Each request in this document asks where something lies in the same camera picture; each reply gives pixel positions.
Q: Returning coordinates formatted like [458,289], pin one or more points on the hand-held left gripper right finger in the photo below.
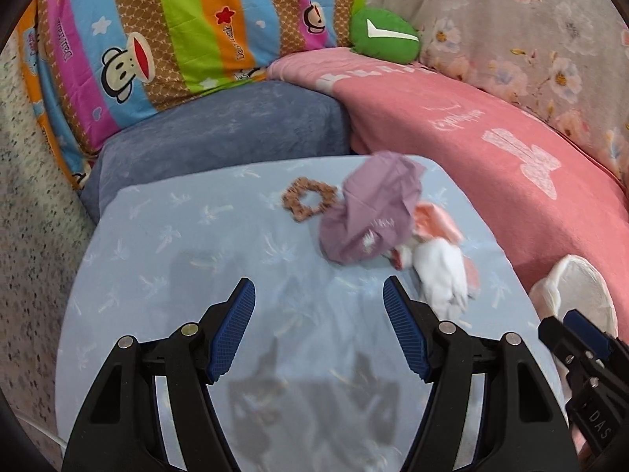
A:
[408,334]

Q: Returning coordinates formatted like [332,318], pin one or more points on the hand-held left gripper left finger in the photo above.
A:
[231,334]

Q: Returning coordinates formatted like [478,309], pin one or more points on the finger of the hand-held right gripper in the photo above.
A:
[565,346]
[589,334]

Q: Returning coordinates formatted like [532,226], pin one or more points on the white-lined waste bin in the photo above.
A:
[575,285]

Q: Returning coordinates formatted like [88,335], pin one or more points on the white cloth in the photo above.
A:
[442,275]

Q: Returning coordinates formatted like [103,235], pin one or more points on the pink satin cloth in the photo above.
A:
[435,221]

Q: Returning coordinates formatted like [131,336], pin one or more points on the purple cloth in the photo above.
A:
[373,206]

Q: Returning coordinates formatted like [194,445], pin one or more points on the brown scrunchie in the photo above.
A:
[295,211]

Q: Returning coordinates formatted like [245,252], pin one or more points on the pink blanket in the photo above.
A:
[417,123]

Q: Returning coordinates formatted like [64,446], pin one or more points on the blue-grey cushion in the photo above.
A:
[221,123]

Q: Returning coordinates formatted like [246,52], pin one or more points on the green round cushion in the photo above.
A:
[383,46]

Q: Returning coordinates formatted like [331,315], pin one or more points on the colourful monkey print pillow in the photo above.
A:
[172,34]

